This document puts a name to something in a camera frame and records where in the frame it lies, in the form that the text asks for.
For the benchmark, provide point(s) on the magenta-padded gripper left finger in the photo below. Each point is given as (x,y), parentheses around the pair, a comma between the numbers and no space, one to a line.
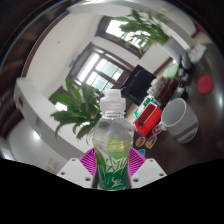
(76,171)

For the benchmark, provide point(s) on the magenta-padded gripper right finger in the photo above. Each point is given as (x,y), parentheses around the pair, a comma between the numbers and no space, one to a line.
(149,170)

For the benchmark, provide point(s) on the clear green-labelled drink bottle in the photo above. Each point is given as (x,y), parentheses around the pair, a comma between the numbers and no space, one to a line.
(112,140)

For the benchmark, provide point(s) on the round printed sticker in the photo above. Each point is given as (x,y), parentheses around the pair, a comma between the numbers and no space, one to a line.
(140,141)
(151,142)
(141,152)

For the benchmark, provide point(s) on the red plastic box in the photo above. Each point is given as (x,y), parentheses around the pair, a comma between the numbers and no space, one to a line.
(149,120)

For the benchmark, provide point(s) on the white mug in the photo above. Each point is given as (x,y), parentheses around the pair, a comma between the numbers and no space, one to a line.
(185,125)

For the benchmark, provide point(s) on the broad-leaved potted plant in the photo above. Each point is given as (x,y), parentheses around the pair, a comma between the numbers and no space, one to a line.
(78,113)
(143,28)

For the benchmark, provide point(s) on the green flat box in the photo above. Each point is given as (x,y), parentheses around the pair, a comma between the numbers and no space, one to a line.
(142,105)

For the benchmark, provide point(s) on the brown-framed window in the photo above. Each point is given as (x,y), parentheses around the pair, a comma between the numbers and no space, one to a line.
(115,30)
(61,100)

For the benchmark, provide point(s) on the brown box of snacks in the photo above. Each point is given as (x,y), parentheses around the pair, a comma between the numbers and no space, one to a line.
(163,90)

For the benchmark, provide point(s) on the green packet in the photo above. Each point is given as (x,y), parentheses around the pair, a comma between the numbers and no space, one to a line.
(171,71)

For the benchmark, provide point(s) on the flat round red coaster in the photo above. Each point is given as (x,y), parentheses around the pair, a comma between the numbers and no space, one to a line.
(205,84)

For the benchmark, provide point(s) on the brown wooden double door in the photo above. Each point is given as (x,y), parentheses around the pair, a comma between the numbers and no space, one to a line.
(100,70)

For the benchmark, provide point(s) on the green exit sign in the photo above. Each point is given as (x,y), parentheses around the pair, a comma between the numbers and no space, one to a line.
(71,63)

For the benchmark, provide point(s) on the grey round object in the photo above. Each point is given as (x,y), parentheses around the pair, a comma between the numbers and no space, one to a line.
(185,61)

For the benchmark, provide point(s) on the white printed leaflet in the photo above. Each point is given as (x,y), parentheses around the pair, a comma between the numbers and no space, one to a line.
(198,52)

